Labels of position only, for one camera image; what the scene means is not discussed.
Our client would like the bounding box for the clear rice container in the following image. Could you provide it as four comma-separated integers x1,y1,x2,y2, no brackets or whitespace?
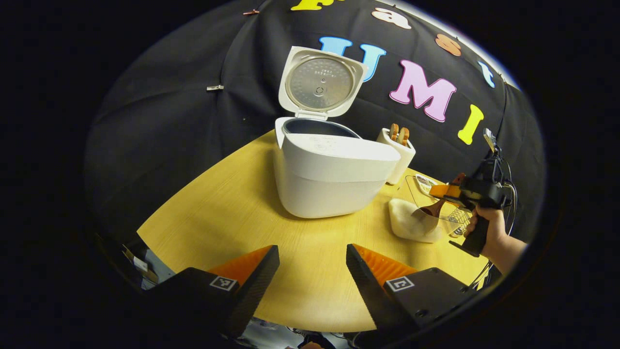
388,174,473,243

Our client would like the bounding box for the black backdrop cloth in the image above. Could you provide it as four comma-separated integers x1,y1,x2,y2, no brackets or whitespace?
85,0,547,243

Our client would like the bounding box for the white rice cooker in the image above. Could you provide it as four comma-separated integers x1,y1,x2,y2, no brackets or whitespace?
274,46,402,219

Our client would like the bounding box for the wire chopstick holder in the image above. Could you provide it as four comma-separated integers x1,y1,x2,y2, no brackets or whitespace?
446,208,473,237

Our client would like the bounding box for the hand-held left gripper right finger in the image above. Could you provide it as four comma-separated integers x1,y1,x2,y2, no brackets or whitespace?
346,244,480,342

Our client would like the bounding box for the white divided bean dish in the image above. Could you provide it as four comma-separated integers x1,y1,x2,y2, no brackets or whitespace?
416,174,439,194

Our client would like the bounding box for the white toaster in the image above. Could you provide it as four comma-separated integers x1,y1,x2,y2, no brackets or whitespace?
377,124,416,185

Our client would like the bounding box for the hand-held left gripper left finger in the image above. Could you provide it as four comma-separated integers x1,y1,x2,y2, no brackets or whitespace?
145,245,280,338

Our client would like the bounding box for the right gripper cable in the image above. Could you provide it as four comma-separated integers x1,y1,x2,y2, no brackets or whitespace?
467,160,518,286

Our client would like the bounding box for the brown wooden spoon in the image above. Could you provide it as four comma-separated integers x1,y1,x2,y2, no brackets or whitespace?
419,173,466,219

